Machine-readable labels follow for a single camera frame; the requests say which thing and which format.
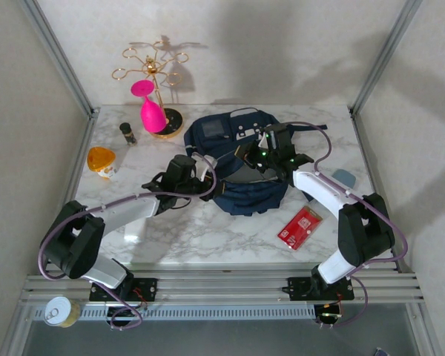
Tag orange lid white cup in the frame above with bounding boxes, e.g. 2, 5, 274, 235
87, 146, 118, 181

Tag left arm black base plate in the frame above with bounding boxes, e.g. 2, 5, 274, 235
88, 277, 159, 302

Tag small dark spice bottle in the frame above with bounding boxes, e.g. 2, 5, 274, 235
119, 122, 138, 147

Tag aluminium frame post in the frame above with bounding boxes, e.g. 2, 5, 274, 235
350, 0, 424, 116
19, 0, 100, 118

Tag small black circuit board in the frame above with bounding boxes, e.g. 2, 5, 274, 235
314, 303, 344, 326
106, 306, 144, 329

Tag grey slotted cable duct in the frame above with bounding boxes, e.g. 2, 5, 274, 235
31, 304, 317, 322

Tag pink wine glass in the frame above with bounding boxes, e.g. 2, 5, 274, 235
130, 80, 168, 134

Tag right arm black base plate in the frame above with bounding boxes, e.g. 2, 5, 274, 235
287, 276, 356, 301

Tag gold wire glass rack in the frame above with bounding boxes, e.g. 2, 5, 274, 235
111, 39, 191, 139

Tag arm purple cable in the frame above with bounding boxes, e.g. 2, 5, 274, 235
280, 121, 409, 329
38, 151, 218, 331

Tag navy blue backpack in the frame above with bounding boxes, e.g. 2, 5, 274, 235
183, 107, 329, 216

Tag tin can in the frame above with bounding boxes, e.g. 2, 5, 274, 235
44, 296, 82, 329

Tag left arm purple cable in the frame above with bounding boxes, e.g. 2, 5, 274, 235
38, 151, 218, 331

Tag red packaged school supplies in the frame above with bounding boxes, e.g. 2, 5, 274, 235
277, 205, 326, 252

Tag aluminium frame rail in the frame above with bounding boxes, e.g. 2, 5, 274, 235
17, 272, 426, 307

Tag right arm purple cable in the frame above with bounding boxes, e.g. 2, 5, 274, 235
280, 121, 409, 329

